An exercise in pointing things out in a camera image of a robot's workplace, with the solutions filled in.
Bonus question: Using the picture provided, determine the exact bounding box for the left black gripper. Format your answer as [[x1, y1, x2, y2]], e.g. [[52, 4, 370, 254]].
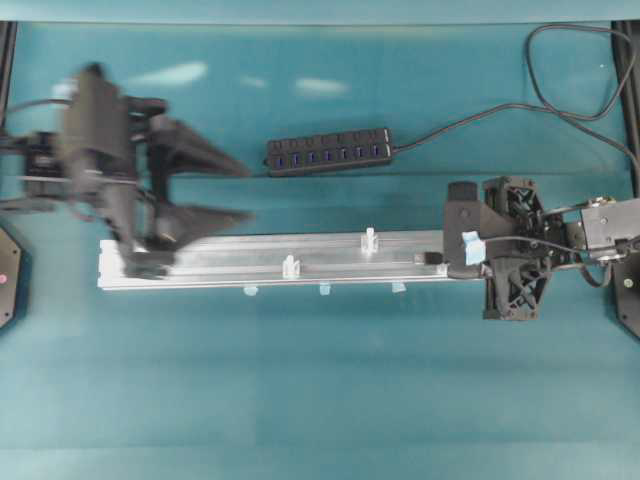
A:
[[114, 96, 254, 279]]

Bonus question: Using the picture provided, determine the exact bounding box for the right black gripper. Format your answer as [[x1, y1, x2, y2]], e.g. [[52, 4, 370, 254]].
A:
[[481, 177, 580, 320]]

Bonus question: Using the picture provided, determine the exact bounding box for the black USB cable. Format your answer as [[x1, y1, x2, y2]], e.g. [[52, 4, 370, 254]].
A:
[[397, 22, 640, 166]]

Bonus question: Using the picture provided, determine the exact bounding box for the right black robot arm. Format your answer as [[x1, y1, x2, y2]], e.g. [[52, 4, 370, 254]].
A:
[[480, 177, 639, 321]]

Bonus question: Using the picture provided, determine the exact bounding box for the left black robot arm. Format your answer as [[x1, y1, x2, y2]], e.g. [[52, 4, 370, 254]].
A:
[[1, 93, 252, 278]]

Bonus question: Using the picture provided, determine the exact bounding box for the black USB hub strip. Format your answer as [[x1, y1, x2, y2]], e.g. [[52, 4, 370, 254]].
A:
[[264, 128, 393, 177]]

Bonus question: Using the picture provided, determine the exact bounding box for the blue tape marker right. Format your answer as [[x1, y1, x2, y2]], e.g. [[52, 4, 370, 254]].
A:
[[391, 282, 406, 294]]

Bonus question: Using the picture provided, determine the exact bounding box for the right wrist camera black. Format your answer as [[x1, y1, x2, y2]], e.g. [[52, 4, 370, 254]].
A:
[[443, 181, 502, 280]]

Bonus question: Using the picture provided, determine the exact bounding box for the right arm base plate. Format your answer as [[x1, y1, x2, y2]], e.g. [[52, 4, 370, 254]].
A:
[[606, 254, 639, 341]]

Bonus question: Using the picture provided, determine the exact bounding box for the clear ring clip left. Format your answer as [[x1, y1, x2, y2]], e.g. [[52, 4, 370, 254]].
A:
[[282, 255, 301, 280]]

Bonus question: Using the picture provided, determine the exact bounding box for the clear ring clip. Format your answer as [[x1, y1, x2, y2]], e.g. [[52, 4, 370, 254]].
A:
[[282, 255, 301, 280], [361, 227, 379, 255]]

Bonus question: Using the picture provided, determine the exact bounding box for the clear ring clip middle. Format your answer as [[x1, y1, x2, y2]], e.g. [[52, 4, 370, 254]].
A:
[[361, 227, 379, 255]]

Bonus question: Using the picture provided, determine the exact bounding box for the aluminium extrusion rail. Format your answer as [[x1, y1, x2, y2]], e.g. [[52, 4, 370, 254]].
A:
[[97, 230, 451, 291]]

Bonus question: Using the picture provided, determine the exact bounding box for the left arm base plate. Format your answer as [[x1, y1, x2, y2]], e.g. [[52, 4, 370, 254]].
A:
[[1, 226, 31, 332]]

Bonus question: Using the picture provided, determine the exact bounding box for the black frame post left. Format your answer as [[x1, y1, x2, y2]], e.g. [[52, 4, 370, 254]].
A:
[[0, 21, 18, 128]]

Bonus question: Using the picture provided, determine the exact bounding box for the black frame post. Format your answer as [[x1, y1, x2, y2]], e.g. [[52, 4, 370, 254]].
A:
[[0, 21, 18, 128], [611, 20, 640, 196]]

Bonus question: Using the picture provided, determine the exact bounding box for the black frame post right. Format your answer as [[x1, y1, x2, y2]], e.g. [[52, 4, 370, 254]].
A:
[[611, 20, 640, 196]]

